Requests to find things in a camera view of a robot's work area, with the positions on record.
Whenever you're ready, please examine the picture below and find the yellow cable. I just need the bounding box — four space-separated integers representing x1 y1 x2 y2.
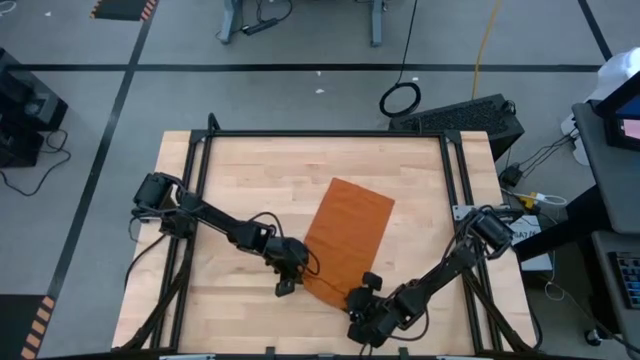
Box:
471 0 503 100

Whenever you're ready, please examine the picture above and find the black power adapter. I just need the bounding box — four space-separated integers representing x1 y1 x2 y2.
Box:
499 164 525 189

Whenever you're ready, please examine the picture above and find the white bulky object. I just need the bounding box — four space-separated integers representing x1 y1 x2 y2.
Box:
559 47 640 168

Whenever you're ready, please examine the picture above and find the black desk foot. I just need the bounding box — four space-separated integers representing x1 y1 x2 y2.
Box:
513 184 614 263

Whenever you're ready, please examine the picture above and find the black keyboard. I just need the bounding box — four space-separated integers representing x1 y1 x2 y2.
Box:
607 250 640 311

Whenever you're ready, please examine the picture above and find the grey desk leg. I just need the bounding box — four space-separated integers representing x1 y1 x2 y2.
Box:
369 0 388 48
217 0 247 45

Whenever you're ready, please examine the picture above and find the white labelled box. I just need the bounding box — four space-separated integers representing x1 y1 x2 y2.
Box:
507 214 555 273

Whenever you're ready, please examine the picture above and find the coiled black cable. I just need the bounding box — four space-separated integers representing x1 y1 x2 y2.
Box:
378 0 424 120

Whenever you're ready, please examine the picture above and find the black floor cable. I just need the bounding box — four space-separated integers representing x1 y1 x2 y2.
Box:
0 128 73 197

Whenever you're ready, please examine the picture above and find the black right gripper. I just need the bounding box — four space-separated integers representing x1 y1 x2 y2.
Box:
346 271 417 347

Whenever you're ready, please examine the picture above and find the black monitor with lit screen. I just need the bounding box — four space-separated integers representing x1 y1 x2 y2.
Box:
593 71 640 153

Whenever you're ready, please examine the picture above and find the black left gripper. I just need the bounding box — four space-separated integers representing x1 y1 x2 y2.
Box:
269 234 314 298

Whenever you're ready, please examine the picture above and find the grey keyboard desk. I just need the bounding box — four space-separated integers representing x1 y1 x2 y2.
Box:
591 230 640 351

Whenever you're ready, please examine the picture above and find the black metal table frame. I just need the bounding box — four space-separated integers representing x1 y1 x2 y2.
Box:
113 112 544 360

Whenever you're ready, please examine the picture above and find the grey side desk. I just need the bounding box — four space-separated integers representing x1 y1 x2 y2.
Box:
572 101 640 236

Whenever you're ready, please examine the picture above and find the orange towel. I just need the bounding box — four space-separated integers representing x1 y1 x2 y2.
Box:
302 176 396 312

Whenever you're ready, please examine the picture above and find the black power strip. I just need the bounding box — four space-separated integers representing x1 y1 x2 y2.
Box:
241 17 280 37

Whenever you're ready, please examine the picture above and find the black equipment rack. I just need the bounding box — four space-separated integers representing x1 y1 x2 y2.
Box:
0 47 70 169

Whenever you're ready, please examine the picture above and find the black perforated computer tower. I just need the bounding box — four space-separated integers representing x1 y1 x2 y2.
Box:
388 93 526 162

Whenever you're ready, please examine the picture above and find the black orange hazard mat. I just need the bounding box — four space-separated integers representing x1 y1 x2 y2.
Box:
89 0 160 22
0 293 58 360

